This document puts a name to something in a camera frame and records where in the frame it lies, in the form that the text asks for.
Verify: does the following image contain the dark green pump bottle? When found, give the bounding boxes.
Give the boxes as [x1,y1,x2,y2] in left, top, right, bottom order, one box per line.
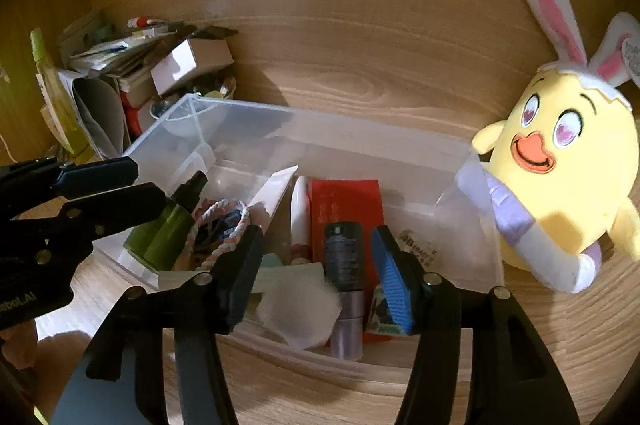
[122,170,208,270]

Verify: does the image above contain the stack of booklets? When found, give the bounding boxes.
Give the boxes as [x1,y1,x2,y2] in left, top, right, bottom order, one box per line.
[67,22,240,78]

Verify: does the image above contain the red carton box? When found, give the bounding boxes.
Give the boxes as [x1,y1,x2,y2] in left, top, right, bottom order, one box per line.
[309,179,386,301]

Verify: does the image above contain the white porcelain bowl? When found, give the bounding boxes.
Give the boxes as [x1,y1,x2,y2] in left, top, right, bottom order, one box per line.
[150,75,238,138]

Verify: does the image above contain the yellow chick plush toy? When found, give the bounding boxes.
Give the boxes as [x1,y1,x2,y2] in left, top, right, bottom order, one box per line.
[457,0,640,295]

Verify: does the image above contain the black lilac cosmetic tube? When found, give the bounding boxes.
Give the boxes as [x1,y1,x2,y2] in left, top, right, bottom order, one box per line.
[322,221,368,361]

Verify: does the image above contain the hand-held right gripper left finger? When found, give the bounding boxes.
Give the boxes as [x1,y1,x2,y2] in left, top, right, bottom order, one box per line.
[85,225,266,425]

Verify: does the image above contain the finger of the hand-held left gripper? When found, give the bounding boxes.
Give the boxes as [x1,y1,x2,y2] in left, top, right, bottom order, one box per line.
[10,183,167,252]
[0,156,140,208]

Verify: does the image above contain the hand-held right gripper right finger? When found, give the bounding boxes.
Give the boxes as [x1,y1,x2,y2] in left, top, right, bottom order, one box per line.
[370,225,581,425]

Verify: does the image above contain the blue staple box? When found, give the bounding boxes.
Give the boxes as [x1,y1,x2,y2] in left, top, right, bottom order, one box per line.
[192,210,246,251]

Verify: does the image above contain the red white marker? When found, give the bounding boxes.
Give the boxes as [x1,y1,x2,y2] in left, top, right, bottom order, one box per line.
[126,17,171,30]

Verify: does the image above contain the pink cream tube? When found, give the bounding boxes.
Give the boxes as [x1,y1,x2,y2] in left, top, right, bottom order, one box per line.
[247,165,300,231]

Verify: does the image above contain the yellow green spray bottle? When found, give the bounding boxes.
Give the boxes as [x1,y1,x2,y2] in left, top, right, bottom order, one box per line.
[29,27,88,156]

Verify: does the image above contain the red white carton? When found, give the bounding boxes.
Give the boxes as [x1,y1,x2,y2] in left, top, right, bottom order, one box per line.
[120,92,151,140]

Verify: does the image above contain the clear plastic storage bin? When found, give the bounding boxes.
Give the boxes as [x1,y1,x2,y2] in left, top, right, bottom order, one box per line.
[92,92,506,386]

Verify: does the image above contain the folded white paper stack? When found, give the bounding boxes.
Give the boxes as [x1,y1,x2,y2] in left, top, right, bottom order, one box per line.
[57,70,131,160]

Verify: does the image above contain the green flower print eraser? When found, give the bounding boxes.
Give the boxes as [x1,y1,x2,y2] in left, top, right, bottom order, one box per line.
[364,285,416,343]

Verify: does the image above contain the small white box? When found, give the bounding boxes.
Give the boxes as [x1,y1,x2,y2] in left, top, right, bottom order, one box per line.
[150,37,236,96]

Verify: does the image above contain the long mint green tube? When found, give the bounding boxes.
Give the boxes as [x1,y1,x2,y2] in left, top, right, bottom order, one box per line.
[157,262,326,296]

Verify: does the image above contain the white tape roll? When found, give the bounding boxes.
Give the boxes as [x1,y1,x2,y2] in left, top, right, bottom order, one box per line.
[257,275,343,352]

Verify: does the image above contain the pastel braided bracelet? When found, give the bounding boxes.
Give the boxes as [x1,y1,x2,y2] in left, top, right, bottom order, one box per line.
[182,199,251,266]

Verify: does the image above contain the white red lip balm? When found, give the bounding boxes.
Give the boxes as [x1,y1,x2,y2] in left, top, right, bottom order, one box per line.
[289,175,313,266]

